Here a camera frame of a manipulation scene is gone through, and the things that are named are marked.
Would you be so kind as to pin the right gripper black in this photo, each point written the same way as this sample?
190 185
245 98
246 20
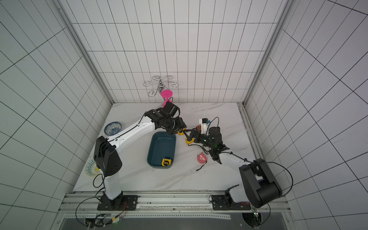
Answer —
194 136

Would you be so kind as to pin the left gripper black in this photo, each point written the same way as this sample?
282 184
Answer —
180 125

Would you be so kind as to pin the pink tape measure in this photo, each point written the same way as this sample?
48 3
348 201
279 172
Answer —
202 159

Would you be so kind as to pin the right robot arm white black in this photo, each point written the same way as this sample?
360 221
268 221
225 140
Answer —
258 185

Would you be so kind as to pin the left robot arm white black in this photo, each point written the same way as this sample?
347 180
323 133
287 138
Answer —
107 153

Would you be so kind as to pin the dark teal storage box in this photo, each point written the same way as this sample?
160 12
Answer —
162 146

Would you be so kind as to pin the pink plastic wine glass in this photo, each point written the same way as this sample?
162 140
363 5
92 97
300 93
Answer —
167 95

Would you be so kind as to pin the silver glass holder stand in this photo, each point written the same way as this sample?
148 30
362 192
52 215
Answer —
159 84

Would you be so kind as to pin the blue white patterned bowl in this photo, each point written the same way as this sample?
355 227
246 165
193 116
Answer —
112 128

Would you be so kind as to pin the yellow green patterned plate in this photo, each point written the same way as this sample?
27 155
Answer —
91 168

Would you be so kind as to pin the right electronics board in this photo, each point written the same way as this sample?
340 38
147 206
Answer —
254 219

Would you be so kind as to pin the electronics board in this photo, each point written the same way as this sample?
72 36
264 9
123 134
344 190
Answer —
254 219
100 221

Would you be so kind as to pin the left electronics board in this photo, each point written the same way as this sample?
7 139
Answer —
100 221

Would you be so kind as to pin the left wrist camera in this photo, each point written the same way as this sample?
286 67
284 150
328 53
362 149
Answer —
170 109

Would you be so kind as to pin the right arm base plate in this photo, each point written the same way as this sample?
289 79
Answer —
225 203

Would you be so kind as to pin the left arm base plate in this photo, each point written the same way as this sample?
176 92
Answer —
120 203

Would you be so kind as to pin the aluminium mounting rail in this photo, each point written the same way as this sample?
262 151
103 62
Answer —
80 206

